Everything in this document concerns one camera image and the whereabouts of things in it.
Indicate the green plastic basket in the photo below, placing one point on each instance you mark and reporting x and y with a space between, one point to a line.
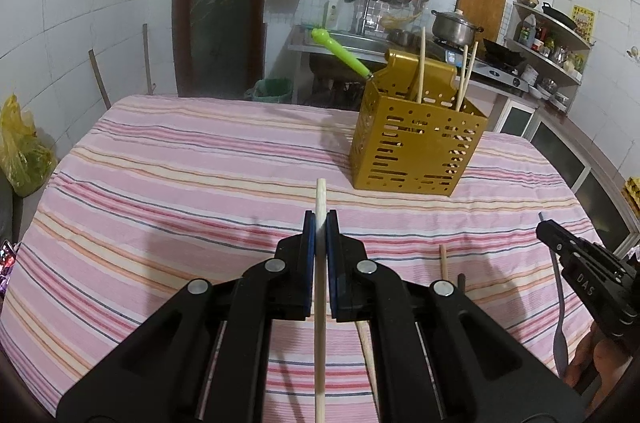
272 90

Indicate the gas stove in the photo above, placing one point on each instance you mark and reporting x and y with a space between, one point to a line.
500 73

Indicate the steel cooking pot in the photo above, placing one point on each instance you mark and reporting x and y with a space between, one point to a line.
455 30

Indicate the steel sink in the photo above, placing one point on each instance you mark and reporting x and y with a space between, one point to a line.
350 40

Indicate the cartoon wall sticker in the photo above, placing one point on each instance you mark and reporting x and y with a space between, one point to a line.
634 53

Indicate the wooden cutting board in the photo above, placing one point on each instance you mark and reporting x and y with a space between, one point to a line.
482 3

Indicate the yellow plastic bag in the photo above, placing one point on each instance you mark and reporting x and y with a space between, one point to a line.
25 153

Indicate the smartphone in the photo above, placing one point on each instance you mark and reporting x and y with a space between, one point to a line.
7 268

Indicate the kitchen counter cabinets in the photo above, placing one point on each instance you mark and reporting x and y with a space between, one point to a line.
570 153

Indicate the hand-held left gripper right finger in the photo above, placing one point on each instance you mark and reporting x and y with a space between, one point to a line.
332 263

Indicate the yellow wall poster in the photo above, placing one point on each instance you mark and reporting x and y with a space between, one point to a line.
584 24

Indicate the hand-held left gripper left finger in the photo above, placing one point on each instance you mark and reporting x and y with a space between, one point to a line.
309 243

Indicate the brown framed glass door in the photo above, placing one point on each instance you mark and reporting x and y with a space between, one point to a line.
220 3

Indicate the yellow perforated utensil holder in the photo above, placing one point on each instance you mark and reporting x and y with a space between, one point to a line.
385 128

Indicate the stack of white bowls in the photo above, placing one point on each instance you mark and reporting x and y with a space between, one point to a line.
545 88

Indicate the white corner shelf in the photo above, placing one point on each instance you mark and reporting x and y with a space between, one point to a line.
560 25

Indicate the long wooden stick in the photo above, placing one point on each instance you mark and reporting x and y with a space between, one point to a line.
147 58

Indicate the short wooden stick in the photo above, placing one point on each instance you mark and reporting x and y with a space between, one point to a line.
100 78

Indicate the pink striped tablecloth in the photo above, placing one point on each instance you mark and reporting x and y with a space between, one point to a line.
175 183

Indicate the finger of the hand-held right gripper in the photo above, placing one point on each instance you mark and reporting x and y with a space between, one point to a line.
575 263

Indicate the white dish soap bottle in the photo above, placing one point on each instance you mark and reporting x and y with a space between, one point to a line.
334 10

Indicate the row of condiment bottles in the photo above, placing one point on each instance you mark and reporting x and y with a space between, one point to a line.
540 40

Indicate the yellow carton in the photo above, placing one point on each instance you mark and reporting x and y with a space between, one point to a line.
632 189

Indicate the person's right hand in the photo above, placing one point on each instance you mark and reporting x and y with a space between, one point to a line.
612 368

